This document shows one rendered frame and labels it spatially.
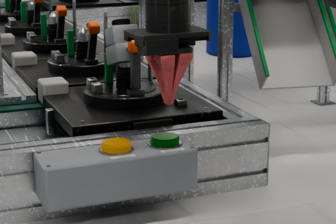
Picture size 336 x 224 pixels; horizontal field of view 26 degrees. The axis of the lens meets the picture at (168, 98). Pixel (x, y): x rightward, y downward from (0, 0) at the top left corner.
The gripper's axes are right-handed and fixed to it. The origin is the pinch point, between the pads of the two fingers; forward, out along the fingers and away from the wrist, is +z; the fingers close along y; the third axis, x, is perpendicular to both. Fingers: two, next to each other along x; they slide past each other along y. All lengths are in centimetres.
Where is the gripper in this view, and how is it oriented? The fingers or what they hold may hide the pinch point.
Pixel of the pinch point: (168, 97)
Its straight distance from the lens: 97.9
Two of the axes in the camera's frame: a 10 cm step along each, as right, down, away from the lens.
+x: 3.8, 2.1, -9.0
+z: 0.1, 9.7, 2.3
